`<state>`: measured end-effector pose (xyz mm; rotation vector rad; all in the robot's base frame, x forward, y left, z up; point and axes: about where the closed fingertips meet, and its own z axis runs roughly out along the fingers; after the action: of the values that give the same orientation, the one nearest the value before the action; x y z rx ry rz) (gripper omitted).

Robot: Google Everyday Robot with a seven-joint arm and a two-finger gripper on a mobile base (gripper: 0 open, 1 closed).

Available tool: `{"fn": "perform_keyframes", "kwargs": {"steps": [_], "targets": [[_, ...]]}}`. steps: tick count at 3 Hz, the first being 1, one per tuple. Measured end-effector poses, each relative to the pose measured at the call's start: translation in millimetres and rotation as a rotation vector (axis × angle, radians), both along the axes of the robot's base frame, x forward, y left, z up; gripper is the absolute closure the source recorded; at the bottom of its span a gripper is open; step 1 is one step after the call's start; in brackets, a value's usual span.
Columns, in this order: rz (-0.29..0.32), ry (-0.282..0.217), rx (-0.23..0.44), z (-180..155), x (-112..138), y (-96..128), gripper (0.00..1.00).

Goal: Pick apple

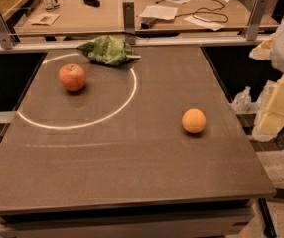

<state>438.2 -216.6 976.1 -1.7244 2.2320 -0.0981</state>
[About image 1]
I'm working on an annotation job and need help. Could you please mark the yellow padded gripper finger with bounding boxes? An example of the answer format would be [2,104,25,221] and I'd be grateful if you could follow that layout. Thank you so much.
[256,75,284,136]

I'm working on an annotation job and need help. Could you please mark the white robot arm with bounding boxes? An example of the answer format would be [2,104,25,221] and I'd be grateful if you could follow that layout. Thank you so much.
[253,20,284,141]

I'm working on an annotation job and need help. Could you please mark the red apple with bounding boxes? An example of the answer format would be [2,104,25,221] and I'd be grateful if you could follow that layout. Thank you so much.
[59,63,86,92]

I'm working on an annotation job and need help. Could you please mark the clear plastic bottle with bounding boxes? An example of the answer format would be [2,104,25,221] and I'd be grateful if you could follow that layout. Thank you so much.
[231,86,251,113]

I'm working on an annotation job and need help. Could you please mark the orange fruit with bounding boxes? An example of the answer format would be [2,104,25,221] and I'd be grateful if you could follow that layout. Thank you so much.
[182,109,206,133]

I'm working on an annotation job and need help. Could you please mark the white paper sheet right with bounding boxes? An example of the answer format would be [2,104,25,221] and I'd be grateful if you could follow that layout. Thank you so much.
[185,16,223,31]

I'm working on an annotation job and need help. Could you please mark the white paper sheet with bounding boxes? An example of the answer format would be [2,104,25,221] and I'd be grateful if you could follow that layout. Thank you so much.
[139,5,178,20]
[185,16,223,31]

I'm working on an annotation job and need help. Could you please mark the white paper sheet centre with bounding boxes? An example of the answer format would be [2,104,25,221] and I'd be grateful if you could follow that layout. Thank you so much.
[139,5,178,20]

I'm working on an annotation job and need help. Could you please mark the green chip bag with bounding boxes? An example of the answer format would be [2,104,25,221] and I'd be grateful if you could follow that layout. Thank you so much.
[77,35,141,66]

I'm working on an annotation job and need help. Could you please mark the wooden background desk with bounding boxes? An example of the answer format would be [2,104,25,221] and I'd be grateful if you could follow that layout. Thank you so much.
[14,0,280,38]

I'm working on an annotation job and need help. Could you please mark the black computer mouse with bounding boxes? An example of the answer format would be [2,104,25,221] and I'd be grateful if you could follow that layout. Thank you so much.
[83,0,100,7]

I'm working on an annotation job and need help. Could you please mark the brown paper envelope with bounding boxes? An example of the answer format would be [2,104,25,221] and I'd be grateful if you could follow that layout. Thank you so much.
[29,12,60,26]

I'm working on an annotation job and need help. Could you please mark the right metal bracket post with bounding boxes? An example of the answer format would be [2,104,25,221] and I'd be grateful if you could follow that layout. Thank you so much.
[242,0,269,41]

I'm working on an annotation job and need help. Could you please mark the metal bracket post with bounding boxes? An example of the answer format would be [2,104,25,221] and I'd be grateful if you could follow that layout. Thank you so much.
[0,13,16,50]
[242,0,269,41]
[122,1,135,45]

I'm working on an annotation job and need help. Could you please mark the black cable on desk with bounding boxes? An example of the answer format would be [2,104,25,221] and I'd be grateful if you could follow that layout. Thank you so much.
[155,0,229,24]

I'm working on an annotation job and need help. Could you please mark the middle metal bracket post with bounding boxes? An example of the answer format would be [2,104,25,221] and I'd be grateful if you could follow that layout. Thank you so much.
[122,1,135,45]

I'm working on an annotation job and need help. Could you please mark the left metal bracket post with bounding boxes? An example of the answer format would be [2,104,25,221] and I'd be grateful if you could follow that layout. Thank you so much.
[0,13,16,50]

